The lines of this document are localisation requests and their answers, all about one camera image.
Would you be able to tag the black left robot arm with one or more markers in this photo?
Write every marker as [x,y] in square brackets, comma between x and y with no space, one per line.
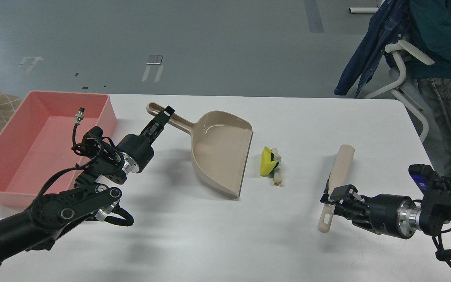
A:
[74,195]

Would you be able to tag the beige hand brush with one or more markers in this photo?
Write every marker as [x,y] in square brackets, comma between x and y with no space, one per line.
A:
[337,178]

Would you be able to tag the blue denim jacket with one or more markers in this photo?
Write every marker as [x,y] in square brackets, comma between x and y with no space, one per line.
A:
[388,25]

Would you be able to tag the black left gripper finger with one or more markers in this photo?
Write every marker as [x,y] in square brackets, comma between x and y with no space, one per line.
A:
[164,116]

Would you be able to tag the seated person in teal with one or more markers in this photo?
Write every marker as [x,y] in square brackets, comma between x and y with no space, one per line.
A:
[431,33]

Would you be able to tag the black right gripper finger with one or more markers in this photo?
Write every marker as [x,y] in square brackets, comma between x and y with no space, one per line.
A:
[347,193]

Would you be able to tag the beige plastic dustpan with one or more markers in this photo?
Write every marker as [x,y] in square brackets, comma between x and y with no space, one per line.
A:
[219,147]

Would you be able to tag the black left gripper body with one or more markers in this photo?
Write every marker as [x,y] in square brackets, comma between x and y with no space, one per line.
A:
[139,147]

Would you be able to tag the yellow sponge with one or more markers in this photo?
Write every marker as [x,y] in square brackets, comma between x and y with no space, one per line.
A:
[267,162]

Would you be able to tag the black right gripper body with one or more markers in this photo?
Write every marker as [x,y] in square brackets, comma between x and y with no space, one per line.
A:
[384,214]

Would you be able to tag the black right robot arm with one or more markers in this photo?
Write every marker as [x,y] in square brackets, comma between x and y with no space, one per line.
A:
[435,216]

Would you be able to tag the pink plastic bin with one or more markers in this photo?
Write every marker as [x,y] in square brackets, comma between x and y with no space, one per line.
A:
[37,141]

